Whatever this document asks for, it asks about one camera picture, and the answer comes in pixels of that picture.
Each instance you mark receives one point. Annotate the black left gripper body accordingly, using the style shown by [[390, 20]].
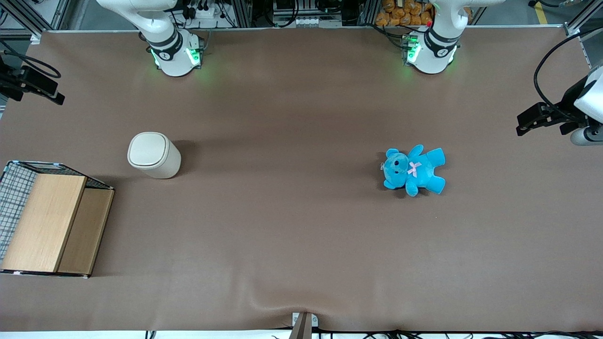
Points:
[[564, 110]]

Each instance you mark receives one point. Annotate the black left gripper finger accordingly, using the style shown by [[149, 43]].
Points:
[[534, 127], [532, 113]]

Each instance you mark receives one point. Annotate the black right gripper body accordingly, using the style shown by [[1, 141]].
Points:
[[10, 81]]

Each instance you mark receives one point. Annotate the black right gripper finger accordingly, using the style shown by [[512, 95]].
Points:
[[57, 98], [40, 80]]

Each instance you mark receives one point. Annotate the cream lidded trash can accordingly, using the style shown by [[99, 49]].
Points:
[[153, 155]]

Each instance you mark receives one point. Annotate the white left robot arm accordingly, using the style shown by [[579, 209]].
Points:
[[435, 47]]

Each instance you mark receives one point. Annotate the blue teddy bear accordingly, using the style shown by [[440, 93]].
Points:
[[414, 170]]

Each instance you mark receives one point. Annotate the orange plush toys pile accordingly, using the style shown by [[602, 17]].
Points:
[[405, 13]]

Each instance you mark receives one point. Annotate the white power strip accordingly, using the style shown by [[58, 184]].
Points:
[[207, 10]]

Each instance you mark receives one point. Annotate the white terminal block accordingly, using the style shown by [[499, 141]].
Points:
[[316, 21]]

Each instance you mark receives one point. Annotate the brown table cloth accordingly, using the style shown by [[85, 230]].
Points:
[[301, 235]]

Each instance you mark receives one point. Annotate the aluminium frame profile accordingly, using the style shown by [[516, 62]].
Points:
[[28, 19]]

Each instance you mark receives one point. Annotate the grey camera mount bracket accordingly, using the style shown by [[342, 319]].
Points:
[[304, 326]]

